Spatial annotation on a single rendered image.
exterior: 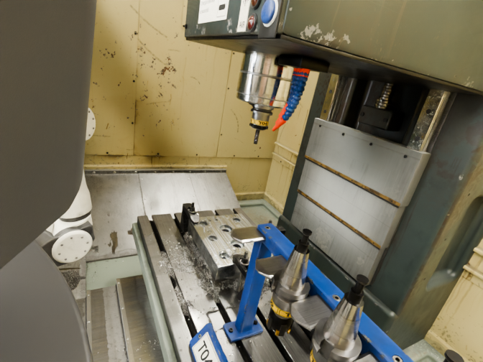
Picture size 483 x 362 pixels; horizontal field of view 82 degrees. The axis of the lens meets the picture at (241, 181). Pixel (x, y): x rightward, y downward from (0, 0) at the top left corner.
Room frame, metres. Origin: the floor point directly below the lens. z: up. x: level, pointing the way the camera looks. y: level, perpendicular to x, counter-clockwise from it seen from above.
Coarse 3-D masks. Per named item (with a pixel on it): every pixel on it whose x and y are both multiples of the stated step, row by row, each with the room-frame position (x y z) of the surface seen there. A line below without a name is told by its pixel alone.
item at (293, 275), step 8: (296, 248) 0.39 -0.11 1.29; (296, 256) 0.38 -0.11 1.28; (304, 256) 0.38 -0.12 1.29; (288, 264) 0.38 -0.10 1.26; (296, 264) 0.37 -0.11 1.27; (304, 264) 0.38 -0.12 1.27; (288, 272) 0.38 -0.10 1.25; (296, 272) 0.37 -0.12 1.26; (304, 272) 0.38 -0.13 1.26; (280, 280) 0.38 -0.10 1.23; (288, 280) 0.37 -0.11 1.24; (296, 280) 0.37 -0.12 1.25; (304, 280) 0.38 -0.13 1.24; (288, 288) 0.37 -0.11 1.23; (296, 288) 0.37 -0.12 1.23
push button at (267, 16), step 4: (268, 0) 0.44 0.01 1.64; (272, 0) 0.43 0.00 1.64; (264, 4) 0.44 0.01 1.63; (268, 4) 0.43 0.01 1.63; (272, 4) 0.43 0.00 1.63; (264, 8) 0.44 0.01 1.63; (268, 8) 0.43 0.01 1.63; (272, 8) 0.43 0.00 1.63; (264, 12) 0.44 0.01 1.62; (268, 12) 0.43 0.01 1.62; (272, 12) 0.43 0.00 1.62; (264, 16) 0.44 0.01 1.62; (268, 16) 0.43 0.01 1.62; (272, 16) 0.43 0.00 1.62; (264, 20) 0.44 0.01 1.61; (268, 20) 0.43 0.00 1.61
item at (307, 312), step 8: (312, 296) 0.37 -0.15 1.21; (296, 304) 0.35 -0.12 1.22; (304, 304) 0.35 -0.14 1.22; (312, 304) 0.36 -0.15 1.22; (320, 304) 0.36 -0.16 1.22; (296, 312) 0.33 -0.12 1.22; (304, 312) 0.33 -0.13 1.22; (312, 312) 0.34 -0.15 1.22; (320, 312) 0.34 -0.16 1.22; (328, 312) 0.34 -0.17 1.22; (296, 320) 0.32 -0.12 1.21; (304, 320) 0.32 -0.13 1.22; (312, 320) 0.32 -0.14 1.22; (312, 328) 0.31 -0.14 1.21
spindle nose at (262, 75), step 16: (256, 64) 0.73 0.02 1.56; (272, 64) 0.72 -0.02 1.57; (240, 80) 0.76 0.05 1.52; (256, 80) 0.73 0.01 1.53; (272, 80) 0.72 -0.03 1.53; (288, 80) 0.74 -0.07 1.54; (240, 96) 0.76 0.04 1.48; (256, 96) 0.72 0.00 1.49; (272, 96) 0.72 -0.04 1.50; (288, 96) 0.75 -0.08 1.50
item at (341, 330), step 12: (348, 300) 0.29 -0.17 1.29; (336, 312) 0.29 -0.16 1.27; (348, 312) 0.28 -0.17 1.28; (360, 312) 0.28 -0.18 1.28; (336, 324) 0.28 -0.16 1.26; (348, 324) 0.28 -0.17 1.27; (324, 336) 0.29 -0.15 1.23; (336, 336) 0.28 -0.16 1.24; (348, 336) 0.28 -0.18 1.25; (348, 348) 0.27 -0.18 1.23
